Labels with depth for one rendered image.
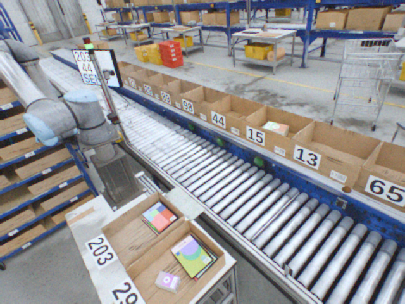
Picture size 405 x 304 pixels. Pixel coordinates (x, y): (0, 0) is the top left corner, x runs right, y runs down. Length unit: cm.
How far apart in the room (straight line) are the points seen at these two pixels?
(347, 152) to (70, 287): 233
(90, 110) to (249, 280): 163
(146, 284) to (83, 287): 116
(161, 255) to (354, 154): 130
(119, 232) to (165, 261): 36
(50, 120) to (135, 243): 77
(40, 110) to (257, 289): 180
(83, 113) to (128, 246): 75
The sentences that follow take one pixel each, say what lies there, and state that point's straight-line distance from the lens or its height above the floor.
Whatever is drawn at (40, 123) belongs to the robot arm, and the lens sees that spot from 132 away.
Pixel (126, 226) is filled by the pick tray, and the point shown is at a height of 76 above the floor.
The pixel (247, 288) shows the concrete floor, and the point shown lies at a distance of 204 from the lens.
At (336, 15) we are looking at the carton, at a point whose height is 104.
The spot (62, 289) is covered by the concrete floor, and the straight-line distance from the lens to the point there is 249.
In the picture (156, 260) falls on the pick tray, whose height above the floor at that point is 76.
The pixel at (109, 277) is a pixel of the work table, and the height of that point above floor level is 75.
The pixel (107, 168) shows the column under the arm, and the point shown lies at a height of 104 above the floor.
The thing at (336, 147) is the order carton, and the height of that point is 90.
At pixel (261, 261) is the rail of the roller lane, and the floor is 74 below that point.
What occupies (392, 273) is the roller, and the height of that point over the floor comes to 74.
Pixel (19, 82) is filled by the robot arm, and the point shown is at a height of 158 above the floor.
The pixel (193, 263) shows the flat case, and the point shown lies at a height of 80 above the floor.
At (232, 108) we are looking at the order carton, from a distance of 217.
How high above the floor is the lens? 188
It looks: 36 degrees down
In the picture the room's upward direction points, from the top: 8 degrees counter-clockwise
